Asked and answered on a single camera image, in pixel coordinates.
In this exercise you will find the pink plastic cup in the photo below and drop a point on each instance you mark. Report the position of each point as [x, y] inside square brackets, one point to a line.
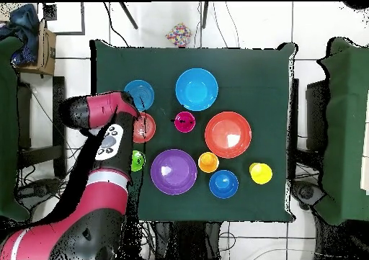
[184, 122]

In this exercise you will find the small light blue bowl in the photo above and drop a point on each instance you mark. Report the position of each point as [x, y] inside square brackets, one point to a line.
[141, 90]

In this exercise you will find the small dark blue bowl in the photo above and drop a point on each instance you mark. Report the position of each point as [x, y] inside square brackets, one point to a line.
[223, 184]

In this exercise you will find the large light blue bowl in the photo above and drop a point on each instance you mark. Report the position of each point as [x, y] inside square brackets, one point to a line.
[197, 89]

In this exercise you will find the dark green tablecloth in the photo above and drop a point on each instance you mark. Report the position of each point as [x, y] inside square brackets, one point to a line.
[268, 70]

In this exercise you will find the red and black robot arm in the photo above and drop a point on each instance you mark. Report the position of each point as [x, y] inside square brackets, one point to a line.
[106, 196]

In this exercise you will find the green cloth covered table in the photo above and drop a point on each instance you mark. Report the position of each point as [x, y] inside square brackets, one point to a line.
[346, 127]
[8, 127]

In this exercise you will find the wide orange-red bowl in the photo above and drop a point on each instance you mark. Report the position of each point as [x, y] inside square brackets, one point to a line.
[227, 134]

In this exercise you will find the purple plastic bowl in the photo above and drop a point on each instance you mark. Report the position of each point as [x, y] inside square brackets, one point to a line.
[173, 172]

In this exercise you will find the yellow plastic cup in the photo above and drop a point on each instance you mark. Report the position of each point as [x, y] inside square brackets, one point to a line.
[261, 173]

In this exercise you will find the green plastic cup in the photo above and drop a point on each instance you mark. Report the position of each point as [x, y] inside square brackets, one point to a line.
[138, 160]

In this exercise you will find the black pedestal foot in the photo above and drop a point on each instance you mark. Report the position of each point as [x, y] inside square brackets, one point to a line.
[307, 192]
[40, 188]

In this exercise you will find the black rectangular frame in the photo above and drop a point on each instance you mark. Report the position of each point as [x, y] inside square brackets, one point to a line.
[83, 18]

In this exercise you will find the small orange-red bowl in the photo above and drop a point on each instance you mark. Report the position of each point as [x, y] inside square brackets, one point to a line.
[145, 127]

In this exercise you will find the cardboard box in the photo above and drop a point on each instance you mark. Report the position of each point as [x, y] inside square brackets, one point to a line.
[46, 55]

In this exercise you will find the black stool frame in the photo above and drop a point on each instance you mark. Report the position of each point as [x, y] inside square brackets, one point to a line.
[315, 113]
[59, 144]

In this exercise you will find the orange plastic cup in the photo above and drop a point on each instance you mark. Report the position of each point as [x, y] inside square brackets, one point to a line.
[208, 162]

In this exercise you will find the black tripod leg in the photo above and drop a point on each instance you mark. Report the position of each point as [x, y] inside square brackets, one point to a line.
[204, 15]
[128, 15]

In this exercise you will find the blue cloth bundle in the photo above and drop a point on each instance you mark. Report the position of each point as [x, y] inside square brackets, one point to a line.
[24, 21]

